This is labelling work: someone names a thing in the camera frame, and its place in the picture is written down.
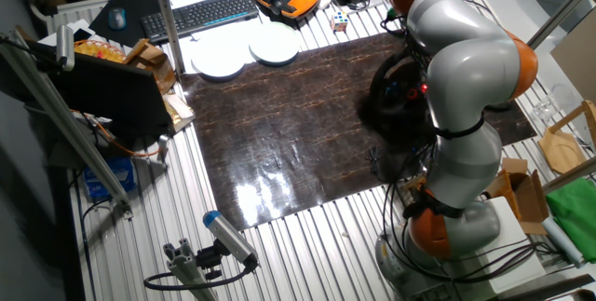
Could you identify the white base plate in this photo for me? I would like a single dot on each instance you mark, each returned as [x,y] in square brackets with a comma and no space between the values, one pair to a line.
[512,245]

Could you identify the plain white round plate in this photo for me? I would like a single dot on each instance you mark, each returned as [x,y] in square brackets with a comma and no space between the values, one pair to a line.
[219,61]

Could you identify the black computer keyboard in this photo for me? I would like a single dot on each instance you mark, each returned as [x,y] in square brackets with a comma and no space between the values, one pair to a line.
[200,14]

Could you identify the light wooden stand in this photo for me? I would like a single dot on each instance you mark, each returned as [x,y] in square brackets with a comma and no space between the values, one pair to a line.
[561,149]

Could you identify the open cardboard box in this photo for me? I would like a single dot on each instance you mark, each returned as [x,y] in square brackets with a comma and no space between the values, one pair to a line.
[526,194]

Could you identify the white plate with green rim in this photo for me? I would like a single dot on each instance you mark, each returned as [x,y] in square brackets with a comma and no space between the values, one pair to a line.
[274,45]

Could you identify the grey blue computer mouse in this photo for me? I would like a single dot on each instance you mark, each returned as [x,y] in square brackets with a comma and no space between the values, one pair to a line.
[117,19]

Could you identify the white paper roll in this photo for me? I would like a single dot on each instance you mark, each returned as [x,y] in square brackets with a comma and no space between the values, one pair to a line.
[563,242]

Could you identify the black monitor panel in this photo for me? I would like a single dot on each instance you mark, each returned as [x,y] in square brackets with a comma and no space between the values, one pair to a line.
[112,91]

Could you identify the Rubik's cube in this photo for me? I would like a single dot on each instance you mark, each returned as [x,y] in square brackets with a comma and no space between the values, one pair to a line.
[340,21]

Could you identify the green cloth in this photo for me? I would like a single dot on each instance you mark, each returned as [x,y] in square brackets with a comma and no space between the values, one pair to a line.
[575,217]

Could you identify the black mouse pad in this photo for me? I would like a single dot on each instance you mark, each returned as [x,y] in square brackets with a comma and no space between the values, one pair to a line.
[135,7]

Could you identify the plain silver camera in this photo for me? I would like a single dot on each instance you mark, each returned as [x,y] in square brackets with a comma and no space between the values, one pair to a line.
[65,47]

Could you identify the silver camera with blue end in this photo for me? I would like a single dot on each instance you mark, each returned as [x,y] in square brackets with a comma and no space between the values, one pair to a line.
[230,236]

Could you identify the grey camera mount profile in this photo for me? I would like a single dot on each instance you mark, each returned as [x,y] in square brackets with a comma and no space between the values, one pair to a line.
[186,268]

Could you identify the dark brown marble mat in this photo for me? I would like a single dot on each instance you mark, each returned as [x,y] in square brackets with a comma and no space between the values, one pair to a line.
[288,128]

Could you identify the brown paper bag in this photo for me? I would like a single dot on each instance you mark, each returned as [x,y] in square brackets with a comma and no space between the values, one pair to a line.
[153,63]

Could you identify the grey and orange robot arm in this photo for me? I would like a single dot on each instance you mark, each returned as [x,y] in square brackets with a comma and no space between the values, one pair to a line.
[470,77]

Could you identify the blue plastic packet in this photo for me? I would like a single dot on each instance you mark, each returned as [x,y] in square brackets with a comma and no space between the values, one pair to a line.
[109,177]

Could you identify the brown cardboard panel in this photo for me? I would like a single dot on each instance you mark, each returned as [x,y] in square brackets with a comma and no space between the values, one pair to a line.
[577,58]

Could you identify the gold and white snack packet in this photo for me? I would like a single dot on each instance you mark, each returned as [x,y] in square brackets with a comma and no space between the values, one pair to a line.
[179,112]

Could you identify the aluminium profile post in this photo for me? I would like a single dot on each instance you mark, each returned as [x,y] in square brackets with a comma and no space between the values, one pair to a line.
[163,12]
[559,12]

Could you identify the black racing steering wheel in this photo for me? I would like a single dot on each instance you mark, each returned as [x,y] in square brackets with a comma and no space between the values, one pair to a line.
[396,91]

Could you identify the aluminium profile bar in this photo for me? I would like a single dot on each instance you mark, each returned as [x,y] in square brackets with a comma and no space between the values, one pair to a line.
[570,175]
[60,119]

